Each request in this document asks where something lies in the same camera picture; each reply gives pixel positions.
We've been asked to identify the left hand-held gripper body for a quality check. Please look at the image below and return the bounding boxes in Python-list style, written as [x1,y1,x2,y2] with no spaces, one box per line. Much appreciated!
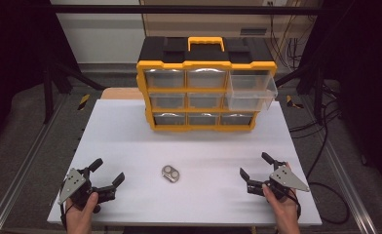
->
[57,166,117,215]

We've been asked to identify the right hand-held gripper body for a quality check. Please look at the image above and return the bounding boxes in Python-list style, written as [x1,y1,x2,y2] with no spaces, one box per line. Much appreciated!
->
[246,159,311,201]

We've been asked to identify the small oval metal part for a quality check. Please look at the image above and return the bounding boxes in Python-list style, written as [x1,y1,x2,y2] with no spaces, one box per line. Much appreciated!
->
[161,165,181,184]

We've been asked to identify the clear plastic drawer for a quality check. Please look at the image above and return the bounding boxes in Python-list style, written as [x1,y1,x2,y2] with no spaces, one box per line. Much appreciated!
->
[225,73,279,112]

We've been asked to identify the yellow black drawer cabinet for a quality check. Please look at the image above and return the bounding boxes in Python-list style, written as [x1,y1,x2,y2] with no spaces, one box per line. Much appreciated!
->
[135,36,279,133]

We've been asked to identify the person's left hand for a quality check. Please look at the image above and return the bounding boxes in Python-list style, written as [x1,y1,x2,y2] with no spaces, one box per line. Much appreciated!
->
[64,191,100,230]

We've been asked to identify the person's right hand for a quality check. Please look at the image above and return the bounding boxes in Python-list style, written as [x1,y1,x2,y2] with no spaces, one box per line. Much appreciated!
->
[261,162,302,228]

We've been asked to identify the yellow black hazard tape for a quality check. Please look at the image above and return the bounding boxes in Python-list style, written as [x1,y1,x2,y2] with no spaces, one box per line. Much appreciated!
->
[286,95,306,110]
[77,93,92,112]

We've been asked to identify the black metal stand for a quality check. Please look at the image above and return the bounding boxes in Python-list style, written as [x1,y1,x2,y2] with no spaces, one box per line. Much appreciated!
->
[275,62,325,127]
[42,61,107,125]

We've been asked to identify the set of clear cabinet drawers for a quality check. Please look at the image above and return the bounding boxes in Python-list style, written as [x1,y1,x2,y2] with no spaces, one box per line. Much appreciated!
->
[143,67,255,127]

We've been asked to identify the grey vent plate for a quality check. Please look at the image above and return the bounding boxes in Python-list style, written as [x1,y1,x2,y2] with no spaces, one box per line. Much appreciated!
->
[240,28,268,37]

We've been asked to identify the dark curtain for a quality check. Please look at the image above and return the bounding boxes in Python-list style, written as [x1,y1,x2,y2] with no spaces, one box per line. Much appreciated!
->
[309,0,382,187]
[0,0,80,154]

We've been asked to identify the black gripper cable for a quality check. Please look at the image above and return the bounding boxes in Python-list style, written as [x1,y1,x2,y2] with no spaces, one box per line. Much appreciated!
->
[59,203,70,230]
[287,188,303,222]

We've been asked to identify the aluminium rail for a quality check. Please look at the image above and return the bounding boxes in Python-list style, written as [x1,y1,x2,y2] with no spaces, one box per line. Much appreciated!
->
[0,94,67,234]
[322,138,379,234]

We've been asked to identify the bundle of black floor cables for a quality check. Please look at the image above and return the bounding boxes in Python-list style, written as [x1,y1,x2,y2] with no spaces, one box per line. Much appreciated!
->
[288,97,341,140]

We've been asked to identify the black floor cable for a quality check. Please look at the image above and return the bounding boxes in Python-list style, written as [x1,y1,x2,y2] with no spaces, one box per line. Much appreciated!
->
[305,81,351,226]

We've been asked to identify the hanging wall cables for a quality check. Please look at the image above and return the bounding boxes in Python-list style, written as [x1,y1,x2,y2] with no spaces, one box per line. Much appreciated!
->
[268,1,311,71]

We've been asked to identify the black horizontal frame bar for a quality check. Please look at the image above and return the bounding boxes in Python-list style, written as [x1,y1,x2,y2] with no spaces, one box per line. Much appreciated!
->
[49,4,324,16]

